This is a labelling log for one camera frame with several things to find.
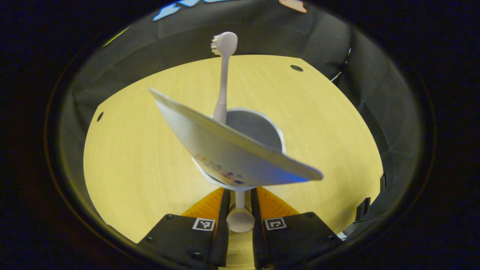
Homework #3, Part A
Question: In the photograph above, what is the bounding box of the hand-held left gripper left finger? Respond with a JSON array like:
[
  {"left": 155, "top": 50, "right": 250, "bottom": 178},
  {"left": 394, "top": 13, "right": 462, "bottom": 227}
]
[{"left": 137, "top": 187, "right": 231, "bottom": 269}]

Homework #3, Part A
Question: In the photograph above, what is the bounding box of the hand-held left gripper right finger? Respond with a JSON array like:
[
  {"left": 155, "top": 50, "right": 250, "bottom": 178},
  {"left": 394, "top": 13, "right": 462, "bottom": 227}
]
[{"left": 250, "top": 187, "right": 343, "bottom": 269}]

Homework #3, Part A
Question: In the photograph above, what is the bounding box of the white toothpaste tube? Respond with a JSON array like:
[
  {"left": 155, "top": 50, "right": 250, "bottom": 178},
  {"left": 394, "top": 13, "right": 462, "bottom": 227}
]
[{"left": 149, "top": 87, "right": 324, "bottom": 188}]

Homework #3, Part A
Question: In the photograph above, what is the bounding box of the white cup with handle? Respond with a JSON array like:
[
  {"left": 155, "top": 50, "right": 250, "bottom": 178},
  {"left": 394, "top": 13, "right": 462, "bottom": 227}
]
[{"left": 191, "top": 107, "right": 287, "bottom": 234}]

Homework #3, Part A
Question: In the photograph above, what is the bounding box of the white toothbrush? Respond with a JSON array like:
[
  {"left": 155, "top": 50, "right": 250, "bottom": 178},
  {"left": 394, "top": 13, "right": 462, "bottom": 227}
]
[{"left": 211, "top": 31, "right": 239, "bottom": 124}]

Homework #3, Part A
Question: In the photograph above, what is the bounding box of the light wooden desktop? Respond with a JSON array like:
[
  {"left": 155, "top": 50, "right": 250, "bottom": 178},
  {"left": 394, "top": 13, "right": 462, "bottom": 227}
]
[{"left": 83, "top": 55, "right": 384, "bottom": 270}]

